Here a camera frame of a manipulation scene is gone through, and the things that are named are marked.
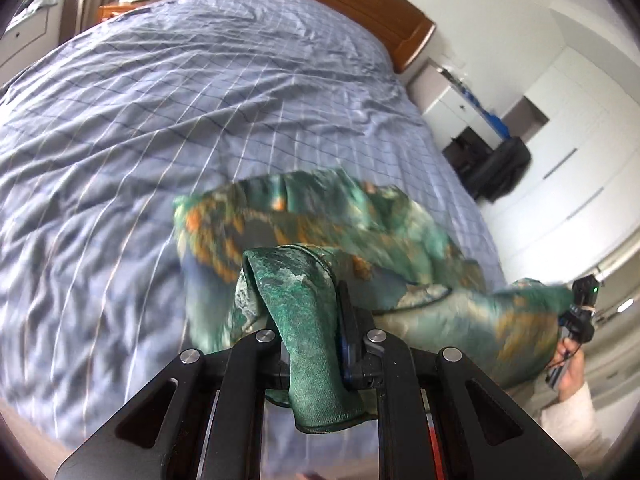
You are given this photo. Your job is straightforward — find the person's right hand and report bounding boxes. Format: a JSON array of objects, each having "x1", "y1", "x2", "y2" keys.
[{"x1": 551, "y1": 339, "x2": 587, "y2": 402}]

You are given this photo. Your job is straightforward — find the person's right forearm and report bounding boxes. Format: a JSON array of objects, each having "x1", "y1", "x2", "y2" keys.
[{"x1": 537, "y1": 382, "x2": 618, "y2": 466}]

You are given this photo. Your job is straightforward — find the white desk with drawers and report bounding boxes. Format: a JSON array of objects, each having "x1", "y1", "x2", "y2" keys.
[{"x1": 407, "y1": 60, "x2": 506, "y2": 151}]

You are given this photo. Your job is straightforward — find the pale crumpled cloth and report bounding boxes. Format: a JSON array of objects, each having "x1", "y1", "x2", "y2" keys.
[{"x1": 10, "y1": 0, "x2": 60, "y2": 23}]

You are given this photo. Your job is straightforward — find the blue plastic item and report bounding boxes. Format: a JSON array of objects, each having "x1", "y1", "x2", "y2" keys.
[{"x1": 487, "y1": 112, "x2": 511, "y2": 141}]

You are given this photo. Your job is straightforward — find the wooden nightstand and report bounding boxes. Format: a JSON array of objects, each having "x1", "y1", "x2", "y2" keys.
[{"x1": 97, "y1": 0, "x2": 151, "y2": 23}]

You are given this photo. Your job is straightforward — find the white dresser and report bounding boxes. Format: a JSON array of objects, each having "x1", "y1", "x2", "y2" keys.
[{"x1": 0, "y1": 0, "x2": 63, "y2": 81}]

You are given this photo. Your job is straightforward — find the black jacket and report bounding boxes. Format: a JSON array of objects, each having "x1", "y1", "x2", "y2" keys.
[{"x1": 465, "y1": 137, "x2": 532, "y2": 203}]

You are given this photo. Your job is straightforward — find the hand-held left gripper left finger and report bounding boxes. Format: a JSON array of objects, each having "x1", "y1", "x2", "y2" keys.
[{"x1": 55, "y1": 329, "x2": 292, "y2": 480}]

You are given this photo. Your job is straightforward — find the blue checked bed blanket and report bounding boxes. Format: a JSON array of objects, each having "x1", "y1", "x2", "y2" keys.
[{"x1": 0, "y1": 0, "x2": 506, "y2": 466}]

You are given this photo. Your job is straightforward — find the green printed jacket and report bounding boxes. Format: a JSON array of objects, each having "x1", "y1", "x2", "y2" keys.
[{"x1": 172, "y1": 167, "x2": 576, "y2": 436}]

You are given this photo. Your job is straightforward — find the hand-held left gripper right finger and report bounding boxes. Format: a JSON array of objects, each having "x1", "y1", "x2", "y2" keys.
[{"x1": 337, "y1": 282, "x2": 583, "y2": 480}]

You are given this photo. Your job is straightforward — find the white wardrobe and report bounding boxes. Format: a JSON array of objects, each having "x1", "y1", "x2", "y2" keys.
[{"x1": 480, "y1": 45, "x2": 640, "y2": 281}]

